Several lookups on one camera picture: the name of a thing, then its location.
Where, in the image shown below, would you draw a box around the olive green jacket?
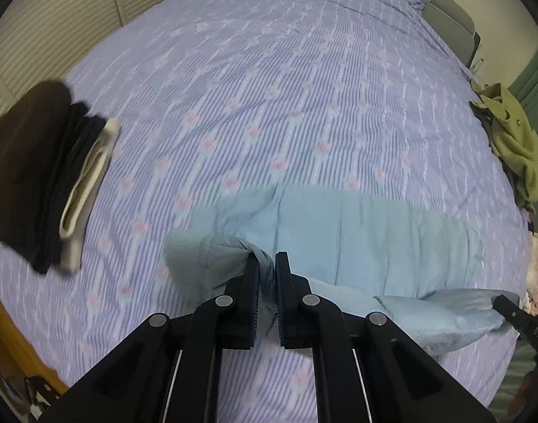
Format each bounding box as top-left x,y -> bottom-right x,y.
470,80 -> 538,213

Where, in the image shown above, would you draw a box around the light blue padded pants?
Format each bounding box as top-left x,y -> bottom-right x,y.
164,186 -> 510,356

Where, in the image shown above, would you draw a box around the grey upholstered headboard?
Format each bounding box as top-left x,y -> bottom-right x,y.
422,0 -> 480,67

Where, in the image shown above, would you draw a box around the purple floral bed cover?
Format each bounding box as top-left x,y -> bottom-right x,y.
0,0 -> 531,423

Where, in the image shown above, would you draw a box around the white louvered wardrobe doors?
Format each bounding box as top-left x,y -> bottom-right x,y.
0,0 -> 162,115

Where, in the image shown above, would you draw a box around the black folded garment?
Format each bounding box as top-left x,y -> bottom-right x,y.
30,101 -> 106,275

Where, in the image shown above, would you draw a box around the dark brown folded garment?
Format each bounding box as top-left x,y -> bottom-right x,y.
0,80 -> 72,259

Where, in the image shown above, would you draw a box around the clear plastic bottle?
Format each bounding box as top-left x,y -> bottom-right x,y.
470,57 -> 484,74

